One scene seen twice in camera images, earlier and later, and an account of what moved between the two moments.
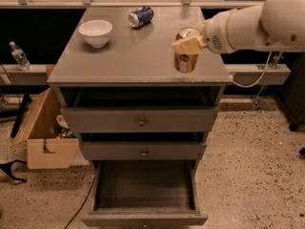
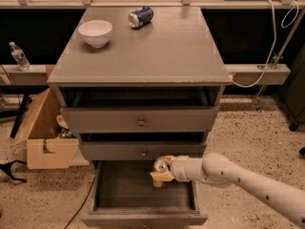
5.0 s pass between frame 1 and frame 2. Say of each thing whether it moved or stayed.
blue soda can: stayed
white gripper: moved
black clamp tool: stayed
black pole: stayed
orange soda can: moved
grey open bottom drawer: stayed
